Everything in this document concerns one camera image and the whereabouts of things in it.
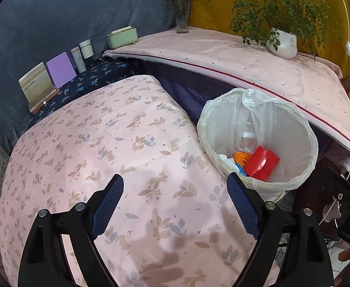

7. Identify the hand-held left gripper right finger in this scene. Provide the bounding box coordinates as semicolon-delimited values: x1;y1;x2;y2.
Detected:
226;172;334;287

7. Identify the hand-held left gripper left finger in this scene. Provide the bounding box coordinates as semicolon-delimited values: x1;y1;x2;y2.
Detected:
18;173;124;287

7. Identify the red paper box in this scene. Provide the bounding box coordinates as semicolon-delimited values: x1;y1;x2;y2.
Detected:
243;146;280;181

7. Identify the orange plastic wrapper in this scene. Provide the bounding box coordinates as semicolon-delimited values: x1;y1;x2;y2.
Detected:
233;151;254;168

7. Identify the bin with white plastic bag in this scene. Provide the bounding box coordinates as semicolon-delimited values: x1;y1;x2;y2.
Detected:
197;88;318;195

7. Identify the pink rabbit print tablecloth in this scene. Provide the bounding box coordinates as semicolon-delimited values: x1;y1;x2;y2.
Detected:
0;75;283;287

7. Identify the wooden card stand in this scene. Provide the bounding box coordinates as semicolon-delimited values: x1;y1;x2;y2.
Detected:
28;87;60;115

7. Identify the dark purple cloth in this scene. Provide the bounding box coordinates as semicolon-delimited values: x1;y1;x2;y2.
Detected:
139;60;325;162

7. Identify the navy floral cloth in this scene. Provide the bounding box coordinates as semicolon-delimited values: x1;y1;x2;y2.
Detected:
28;57;151;126

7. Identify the beige book on stand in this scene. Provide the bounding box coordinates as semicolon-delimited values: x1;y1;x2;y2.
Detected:
18;62;56;104

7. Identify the purple card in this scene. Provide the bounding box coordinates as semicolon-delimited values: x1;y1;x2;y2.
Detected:
46;52;76;89

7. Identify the white bottle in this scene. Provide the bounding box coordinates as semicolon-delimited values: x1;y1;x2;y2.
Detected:
70;47;86;74

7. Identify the pink sheet with red stripe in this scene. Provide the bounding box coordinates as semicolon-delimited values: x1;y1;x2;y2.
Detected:
102;26;350;162

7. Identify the green plant in white pot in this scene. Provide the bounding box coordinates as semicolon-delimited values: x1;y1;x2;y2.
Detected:
205;0;345;63

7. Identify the white jar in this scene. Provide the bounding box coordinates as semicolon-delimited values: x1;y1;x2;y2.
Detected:
79;39;93;59

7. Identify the pale green box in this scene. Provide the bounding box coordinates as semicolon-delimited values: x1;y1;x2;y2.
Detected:
106;26;139;49

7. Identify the glass vase with pink flowers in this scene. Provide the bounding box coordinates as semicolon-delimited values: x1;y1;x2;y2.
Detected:
162;0;197;34

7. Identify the yellow cloth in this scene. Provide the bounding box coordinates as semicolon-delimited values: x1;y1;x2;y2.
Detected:
188;0;350;78

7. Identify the blue grey blanket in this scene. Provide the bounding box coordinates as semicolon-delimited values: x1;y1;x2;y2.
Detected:
0;0;190;144

